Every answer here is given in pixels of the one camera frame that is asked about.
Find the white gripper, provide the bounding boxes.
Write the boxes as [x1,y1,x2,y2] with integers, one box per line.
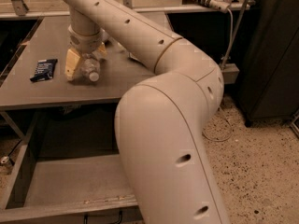
[64,26,107,81]

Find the clear plastic water bottle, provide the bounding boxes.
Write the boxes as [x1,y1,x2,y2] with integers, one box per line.
[79,54,100,82]

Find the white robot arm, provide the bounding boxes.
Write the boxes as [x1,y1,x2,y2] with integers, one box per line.
[64,0,230,224]

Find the white labelled plastic bottle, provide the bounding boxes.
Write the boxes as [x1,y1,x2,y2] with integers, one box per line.
[128,52,141,63]

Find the open grey top drawer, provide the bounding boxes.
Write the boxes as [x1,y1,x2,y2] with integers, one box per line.
[0,104,142,224]

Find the dark blue snack packet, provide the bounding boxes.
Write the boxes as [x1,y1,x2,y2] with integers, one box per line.
[30,59,58,82]

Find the grey metal cabinet counter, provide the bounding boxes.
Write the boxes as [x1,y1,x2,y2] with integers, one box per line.
[0,16,153,113]

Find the dark cabinet at right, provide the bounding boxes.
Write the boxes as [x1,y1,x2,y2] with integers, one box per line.
[236,0,299,127]

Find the plug and black floor cable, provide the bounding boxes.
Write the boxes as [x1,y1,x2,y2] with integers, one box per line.
[0,139,22,168]

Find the grey metal side bracket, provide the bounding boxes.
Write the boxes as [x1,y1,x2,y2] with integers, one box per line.
[222,63,239,85]

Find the metal shelf rail behind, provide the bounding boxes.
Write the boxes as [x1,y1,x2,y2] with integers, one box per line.
[0,0,256,20]

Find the white hanging cable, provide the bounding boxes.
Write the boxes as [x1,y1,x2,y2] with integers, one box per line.
[202,8,234,143]

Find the black drawer handle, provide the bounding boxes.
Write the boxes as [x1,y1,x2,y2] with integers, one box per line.
[83,211,123,224]

